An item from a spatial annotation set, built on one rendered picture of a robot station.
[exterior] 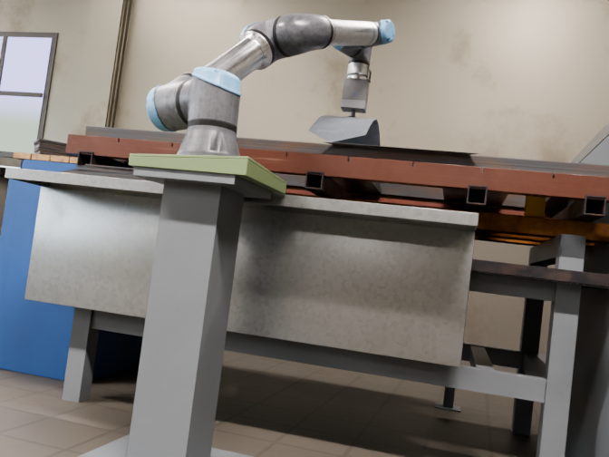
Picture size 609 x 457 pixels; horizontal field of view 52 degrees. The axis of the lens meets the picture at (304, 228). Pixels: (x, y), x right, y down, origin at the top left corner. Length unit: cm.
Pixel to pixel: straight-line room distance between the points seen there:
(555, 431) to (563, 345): 22
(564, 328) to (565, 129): 289
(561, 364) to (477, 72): 312
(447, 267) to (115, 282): 95
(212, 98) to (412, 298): 72
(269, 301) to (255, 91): 331
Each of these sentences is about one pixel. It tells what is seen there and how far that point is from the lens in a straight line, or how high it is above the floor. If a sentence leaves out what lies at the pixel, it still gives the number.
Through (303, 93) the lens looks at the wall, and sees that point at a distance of 477.
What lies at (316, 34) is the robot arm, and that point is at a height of 115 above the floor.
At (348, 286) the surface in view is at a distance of 168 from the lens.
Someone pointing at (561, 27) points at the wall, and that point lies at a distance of 476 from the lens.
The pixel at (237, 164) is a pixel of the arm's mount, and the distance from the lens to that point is 132.
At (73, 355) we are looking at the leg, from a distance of 212.
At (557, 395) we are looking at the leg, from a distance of 179.
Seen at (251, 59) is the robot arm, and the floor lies 105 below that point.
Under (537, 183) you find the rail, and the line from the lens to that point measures 173.
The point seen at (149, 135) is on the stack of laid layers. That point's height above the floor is 85.
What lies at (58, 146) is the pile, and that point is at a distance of 253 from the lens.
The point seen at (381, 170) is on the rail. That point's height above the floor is 79.
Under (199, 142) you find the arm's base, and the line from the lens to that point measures 143.
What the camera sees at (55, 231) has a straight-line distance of 204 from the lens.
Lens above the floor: 51
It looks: 3 degrees up
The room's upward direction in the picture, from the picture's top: 7 degrees clockwise
